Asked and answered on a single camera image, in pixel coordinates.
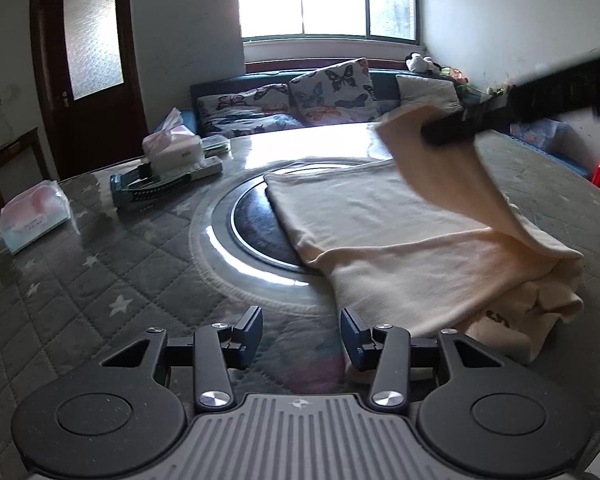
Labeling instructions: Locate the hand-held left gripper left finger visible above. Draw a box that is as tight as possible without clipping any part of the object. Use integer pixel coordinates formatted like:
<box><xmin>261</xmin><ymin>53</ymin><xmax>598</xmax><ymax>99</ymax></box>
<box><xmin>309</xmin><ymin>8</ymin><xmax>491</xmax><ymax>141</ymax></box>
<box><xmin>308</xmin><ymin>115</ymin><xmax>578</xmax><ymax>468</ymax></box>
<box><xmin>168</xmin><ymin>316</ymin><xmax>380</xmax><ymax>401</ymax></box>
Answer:
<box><xmin>100</xmin><ymin>306</ymin><xmax>264</xmax><ymax>409</ymax></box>

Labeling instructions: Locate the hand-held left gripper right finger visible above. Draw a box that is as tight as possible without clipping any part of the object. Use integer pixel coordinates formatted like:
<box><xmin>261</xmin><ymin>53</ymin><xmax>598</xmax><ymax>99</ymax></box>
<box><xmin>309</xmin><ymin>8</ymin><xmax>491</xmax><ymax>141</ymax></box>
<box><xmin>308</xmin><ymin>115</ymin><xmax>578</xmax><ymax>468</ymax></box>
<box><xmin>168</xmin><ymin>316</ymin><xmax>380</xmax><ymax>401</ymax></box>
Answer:
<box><xmin>340</xmin><ymin>307</ymin><xmax>506</xmax><ymax>409</ymax></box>

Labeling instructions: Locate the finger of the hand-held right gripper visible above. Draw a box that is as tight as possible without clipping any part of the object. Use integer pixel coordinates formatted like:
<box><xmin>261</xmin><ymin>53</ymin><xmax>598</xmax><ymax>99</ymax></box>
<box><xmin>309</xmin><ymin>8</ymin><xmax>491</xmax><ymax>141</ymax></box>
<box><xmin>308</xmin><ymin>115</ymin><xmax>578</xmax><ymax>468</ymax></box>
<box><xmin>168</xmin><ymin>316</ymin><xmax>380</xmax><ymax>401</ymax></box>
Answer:
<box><xmin>421</xmin><ymin>94</ymin><xmax>518</xmax><ymax>147</ymax></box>

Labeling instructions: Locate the cream fleece garment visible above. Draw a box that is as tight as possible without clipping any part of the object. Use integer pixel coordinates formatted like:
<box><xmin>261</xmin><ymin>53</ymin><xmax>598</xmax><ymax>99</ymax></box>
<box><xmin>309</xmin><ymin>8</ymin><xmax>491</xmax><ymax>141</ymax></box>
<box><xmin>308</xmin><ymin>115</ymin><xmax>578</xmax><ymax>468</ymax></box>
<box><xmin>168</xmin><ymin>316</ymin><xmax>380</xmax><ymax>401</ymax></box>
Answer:
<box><xmin>262</xmin><ymin>104</ymin><xmax>586</xmax><ymax>386</ymax></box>

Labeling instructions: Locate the grey pillow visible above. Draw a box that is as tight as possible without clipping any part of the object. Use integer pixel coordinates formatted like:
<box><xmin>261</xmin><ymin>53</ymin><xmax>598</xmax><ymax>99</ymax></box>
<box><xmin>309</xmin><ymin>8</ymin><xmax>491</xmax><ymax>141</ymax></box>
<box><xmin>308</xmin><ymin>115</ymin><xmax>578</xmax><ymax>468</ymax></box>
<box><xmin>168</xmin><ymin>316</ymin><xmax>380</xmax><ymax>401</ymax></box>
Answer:
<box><xmin>395</xmin><ymin>74</ymin><xmax>463</xmax><ymax>113</ymax></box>

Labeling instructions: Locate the black and white plush toy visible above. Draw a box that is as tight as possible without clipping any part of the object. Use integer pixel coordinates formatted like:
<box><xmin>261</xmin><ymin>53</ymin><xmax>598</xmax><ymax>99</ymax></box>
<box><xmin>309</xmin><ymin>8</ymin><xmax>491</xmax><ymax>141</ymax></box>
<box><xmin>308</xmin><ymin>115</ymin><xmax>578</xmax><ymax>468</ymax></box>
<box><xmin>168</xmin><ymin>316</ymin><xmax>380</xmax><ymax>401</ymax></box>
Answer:
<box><xmin>405</xmin><ymin>52</ymin><xmax>438</xmax><ymax>73</ymax></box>

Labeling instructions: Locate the blue sofa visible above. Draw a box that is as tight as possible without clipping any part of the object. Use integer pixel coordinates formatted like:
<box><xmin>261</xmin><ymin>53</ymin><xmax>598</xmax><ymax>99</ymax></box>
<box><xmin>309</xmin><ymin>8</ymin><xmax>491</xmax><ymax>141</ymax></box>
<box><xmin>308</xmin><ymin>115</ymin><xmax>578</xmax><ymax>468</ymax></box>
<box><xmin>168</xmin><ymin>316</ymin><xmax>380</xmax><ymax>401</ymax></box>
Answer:
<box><xmin>190</xmin><ymin>70</ymin><xmax>593</xmax><ymax>181</ymax></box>

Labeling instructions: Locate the round black hotplate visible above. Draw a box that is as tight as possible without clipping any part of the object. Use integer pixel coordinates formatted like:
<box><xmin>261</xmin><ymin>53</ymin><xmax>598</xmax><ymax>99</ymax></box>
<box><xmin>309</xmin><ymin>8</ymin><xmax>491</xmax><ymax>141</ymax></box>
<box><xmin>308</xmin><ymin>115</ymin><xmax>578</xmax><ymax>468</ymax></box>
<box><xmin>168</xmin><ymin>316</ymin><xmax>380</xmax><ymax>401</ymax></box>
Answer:
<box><xmin>211</xmin><ymin>172</ymin><xmax>331</xmax><ymax>286</ymax></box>

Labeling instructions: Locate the butterfly print pillow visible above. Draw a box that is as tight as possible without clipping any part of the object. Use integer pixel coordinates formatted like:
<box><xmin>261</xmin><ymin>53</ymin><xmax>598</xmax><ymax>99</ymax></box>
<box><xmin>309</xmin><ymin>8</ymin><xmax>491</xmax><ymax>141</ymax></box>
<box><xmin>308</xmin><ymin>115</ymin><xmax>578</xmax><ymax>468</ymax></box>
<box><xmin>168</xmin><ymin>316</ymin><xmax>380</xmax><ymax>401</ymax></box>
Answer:
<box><xmin>200</xmin><ymin>111</ymin><xmax>306</xmax><ymax>139</ymax></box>
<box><xmin>287</xmin><ymin>57</ymin><xmax>378</xmax><ymax>126</ymax></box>
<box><xmin>199</xmin><ymin>82</ymin><xmax>292</xmax><ymax>113</ymax></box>

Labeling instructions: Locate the white remote control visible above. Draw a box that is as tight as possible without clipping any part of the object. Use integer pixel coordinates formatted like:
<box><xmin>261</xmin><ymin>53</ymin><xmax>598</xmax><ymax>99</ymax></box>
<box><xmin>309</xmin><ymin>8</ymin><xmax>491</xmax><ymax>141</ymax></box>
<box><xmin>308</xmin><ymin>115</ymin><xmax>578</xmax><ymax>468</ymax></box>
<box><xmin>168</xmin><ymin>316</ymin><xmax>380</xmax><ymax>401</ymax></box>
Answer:
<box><xmin>177</xmin><ymin>156</ymin><xmax>224</xmax><ymax>181</ymax></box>

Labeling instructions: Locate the teal plastic tool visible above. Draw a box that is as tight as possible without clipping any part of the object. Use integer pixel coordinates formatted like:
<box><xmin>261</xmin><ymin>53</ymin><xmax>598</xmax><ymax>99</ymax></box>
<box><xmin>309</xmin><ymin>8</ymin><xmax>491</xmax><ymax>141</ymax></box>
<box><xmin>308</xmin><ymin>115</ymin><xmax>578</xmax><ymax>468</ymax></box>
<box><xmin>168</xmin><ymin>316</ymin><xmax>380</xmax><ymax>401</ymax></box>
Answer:
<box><xmin>110</xmin><ymin>165</ymin><xmax>181</xmax><ymax>211</ymax></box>

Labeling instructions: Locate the window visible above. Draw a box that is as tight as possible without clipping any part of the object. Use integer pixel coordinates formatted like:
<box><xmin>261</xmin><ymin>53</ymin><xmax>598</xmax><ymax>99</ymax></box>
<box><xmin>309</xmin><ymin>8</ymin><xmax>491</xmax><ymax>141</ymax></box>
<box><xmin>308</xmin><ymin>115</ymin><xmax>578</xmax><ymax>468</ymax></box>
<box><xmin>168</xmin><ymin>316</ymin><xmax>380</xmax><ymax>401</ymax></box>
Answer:
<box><xmin>236</xmin><ymin>0</ymin><xmax>421</xmax><ymax>43</ymax></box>

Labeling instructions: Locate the white tissue box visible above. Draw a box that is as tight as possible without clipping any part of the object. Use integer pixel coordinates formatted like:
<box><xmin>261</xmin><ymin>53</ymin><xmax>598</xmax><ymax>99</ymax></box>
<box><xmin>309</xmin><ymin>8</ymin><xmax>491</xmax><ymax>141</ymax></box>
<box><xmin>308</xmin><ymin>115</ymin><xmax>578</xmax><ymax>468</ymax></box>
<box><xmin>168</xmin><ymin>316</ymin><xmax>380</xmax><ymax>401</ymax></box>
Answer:
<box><xmin>152</xmin><ymin>137</ymin><xmax>204</xmax><ymax>172</ymax></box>

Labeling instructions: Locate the clear plastic container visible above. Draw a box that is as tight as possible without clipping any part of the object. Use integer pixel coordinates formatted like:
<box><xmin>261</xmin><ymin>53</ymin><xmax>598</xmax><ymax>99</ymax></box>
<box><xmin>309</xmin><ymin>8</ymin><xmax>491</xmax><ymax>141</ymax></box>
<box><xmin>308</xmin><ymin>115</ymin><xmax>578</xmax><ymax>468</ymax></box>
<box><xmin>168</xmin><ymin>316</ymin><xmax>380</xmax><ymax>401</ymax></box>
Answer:
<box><xmin>200</xmin><ymin>136</ymin><xmax>232</xmax><ymax>155</ymax></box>

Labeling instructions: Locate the pink and blue tissue pack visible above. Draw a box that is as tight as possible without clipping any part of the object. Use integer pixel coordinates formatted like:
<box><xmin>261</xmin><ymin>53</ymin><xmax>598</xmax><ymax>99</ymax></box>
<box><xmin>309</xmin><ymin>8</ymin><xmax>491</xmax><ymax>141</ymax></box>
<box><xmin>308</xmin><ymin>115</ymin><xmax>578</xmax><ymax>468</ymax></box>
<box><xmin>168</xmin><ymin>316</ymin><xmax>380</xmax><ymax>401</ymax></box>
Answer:
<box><xmin>0</xmin><ymin>180</ymin><xmax>72</xmax><ymax>254</ymax></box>

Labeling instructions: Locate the dark wooden door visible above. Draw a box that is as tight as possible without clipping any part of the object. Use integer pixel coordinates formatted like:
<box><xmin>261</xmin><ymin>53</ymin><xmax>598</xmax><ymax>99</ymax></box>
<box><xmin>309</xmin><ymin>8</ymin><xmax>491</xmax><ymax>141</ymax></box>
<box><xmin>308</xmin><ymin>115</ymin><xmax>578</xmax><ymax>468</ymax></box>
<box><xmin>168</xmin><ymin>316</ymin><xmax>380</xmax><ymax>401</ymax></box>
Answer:
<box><xmin>30</xmin><ymin>0</ymin><xmax>148</xmax><ymax>181</ymax></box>

